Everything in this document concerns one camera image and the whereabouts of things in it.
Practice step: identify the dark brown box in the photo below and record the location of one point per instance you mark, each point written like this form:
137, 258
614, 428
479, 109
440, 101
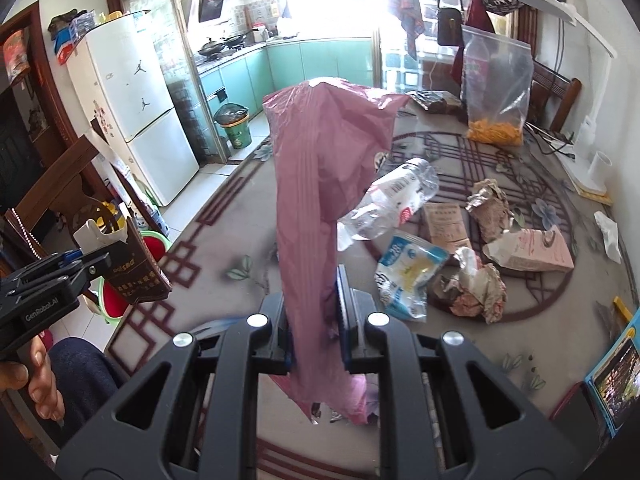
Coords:
140, 265

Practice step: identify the green trash bin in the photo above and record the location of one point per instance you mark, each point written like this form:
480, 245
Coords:
237, 132

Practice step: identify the white cup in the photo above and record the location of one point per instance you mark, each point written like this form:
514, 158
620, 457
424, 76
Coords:
599, 172

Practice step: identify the clear plastic bottle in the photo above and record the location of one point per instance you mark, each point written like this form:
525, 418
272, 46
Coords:
395, 195

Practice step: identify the pink strawberry snack box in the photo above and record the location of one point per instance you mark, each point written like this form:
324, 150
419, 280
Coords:
535, 250

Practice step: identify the hanging plaid towel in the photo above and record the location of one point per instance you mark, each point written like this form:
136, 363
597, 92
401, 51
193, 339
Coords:
407, 15

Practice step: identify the white refrigerator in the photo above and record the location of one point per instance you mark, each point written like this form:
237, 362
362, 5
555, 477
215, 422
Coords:
130, 85

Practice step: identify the red green plastic stool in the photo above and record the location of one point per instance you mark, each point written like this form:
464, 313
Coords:
112, 302

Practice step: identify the carved wooden chair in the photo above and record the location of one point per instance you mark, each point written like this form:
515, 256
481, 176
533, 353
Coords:
60, 170

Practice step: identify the pink plastic bag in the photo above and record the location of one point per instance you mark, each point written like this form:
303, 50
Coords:
310, 185

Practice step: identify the black wok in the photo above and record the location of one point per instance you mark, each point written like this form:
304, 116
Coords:
240, 36
212, 47

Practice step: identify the red hanging packet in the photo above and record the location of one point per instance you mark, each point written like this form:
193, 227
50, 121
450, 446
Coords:
15, 55

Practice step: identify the blue white snack packet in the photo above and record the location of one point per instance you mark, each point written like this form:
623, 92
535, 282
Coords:
407, 270

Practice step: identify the dark wooden chair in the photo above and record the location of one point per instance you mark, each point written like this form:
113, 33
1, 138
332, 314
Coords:
562, 100

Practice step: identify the foil wrapper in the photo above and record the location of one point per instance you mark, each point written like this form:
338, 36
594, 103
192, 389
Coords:
470, 295

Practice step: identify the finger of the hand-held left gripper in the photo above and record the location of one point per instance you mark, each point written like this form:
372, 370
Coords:
90, 262

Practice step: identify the zip bag of orange snacks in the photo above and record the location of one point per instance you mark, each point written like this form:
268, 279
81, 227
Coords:
495, 85

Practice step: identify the dark red hanging garment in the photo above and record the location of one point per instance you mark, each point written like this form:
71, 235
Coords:
472, 35

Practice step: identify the flat brown cardboard box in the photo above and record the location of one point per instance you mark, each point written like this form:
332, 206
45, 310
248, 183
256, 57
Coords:
445, 225

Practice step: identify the person's left hand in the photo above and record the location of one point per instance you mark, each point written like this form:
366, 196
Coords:
45, 395

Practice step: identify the white tissue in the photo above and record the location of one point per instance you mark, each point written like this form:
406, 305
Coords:
607, 235

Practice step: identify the crumpled brown paper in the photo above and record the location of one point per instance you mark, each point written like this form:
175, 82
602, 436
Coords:
492, 210

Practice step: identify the yellow strip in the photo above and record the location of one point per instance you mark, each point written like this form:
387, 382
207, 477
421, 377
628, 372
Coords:
621, 305

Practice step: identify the blue toy tablet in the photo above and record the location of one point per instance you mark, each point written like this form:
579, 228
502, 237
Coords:
615, 390

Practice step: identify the pile of small household goods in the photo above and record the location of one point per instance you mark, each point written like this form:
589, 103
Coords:
75, 25

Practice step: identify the thin wooden board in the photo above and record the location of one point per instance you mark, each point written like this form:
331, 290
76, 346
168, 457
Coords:
595, 197

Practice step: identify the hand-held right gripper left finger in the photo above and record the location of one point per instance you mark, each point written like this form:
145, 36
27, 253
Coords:
274, 320

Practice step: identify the person's leg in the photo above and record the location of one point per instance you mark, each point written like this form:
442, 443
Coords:
80, 375

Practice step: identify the range hood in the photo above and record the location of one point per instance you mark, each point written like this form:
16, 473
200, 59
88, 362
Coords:
212, 5

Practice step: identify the teal kitchen cabinets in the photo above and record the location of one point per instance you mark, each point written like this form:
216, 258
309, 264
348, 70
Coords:
320, 60

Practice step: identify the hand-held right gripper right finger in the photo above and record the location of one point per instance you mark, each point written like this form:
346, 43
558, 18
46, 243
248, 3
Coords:
344, 310

